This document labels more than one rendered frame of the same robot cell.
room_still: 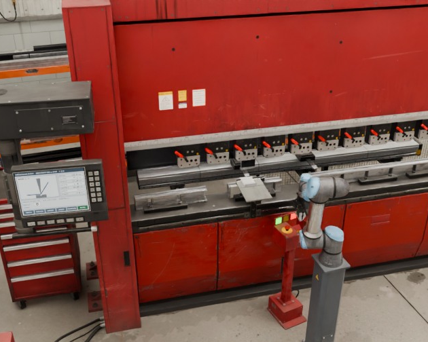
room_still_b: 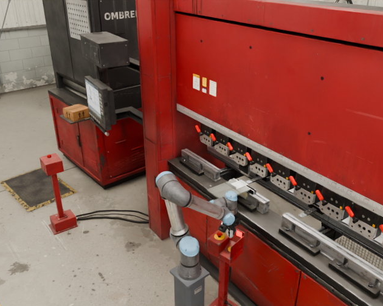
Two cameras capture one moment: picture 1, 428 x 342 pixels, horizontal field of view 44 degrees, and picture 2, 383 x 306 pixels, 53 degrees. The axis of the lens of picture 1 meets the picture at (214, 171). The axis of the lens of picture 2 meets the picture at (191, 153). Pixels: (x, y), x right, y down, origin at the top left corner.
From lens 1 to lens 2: 3.15 m
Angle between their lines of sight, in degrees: 60
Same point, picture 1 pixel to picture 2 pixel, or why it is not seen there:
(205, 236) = not seen: hidden behind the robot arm
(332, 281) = (177, 287)
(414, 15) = not seen: outside the picture
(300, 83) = (281, 110)
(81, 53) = (141, 24)
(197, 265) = (196, 226)
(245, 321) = not seen: hidden behind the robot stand
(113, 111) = (151, 70)
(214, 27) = (223, 29)
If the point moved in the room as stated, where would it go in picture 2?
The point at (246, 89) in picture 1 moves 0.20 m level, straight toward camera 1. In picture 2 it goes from (241, 95) to (213, 98)
